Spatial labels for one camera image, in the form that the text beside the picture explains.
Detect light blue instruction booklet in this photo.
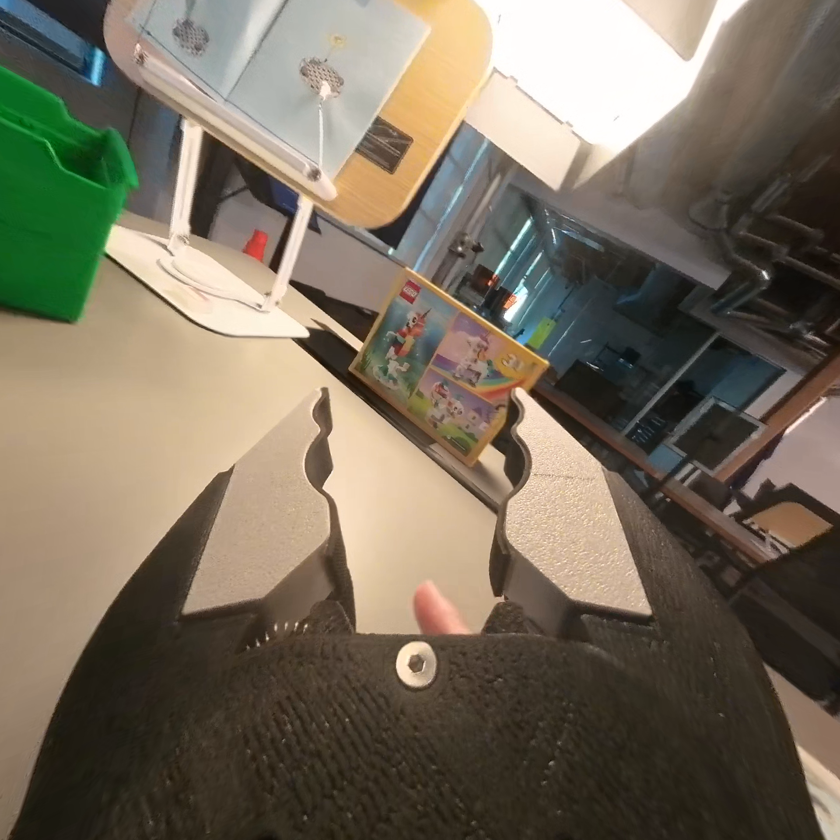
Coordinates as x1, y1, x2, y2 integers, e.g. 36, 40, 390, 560
131, 0, 432, 189

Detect person's right hand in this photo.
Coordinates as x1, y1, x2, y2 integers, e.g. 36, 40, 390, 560
413, 579, 472, 636

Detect black office chair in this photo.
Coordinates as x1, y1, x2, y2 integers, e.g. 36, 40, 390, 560
738, 484, 840, 706

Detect silver pipes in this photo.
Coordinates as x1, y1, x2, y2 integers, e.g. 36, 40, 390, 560
689, 164, 840, 345

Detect round metal mesh page holder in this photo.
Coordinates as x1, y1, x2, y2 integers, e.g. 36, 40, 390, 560
300, 58, 346, 101
172, 16, 212, 55

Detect green plastic bin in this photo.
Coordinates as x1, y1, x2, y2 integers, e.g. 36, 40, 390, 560
0, 64, 140, 324

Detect yellow lego box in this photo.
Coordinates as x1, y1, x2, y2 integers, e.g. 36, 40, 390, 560
348, 268, 551, 468

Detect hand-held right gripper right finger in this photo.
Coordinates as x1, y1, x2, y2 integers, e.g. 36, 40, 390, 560
489, 386, 655, 626

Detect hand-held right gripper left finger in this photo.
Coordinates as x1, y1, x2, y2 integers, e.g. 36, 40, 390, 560
180, 386, 357, 634

